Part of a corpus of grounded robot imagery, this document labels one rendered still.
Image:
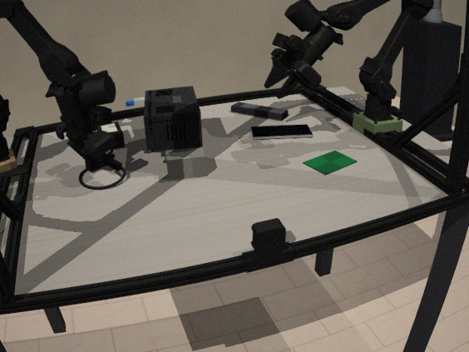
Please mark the flat green square pad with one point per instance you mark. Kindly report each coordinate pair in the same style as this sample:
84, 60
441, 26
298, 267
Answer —
329, 162

